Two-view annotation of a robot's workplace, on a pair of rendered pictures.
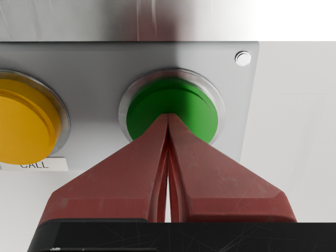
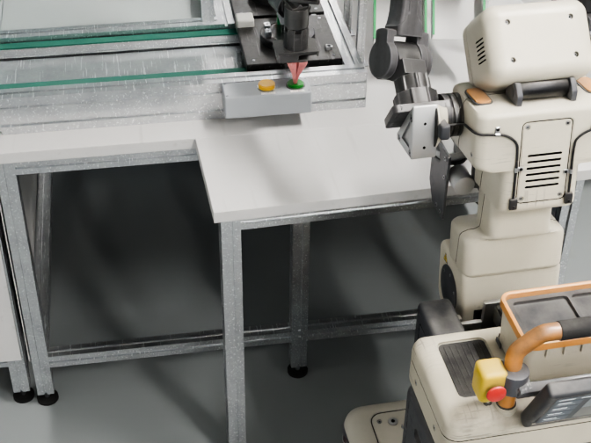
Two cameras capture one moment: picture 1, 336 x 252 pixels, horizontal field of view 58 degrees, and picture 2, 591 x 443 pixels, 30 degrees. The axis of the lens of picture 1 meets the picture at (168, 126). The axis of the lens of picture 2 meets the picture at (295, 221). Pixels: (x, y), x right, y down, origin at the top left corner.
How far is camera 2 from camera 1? 2.68 m
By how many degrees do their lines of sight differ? 87
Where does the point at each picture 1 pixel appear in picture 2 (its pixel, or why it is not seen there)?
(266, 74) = (325, 123)
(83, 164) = (279, 92)
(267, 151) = (338, 141)
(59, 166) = (273, 92)
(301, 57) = (334, 119)
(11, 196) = (235, 163)
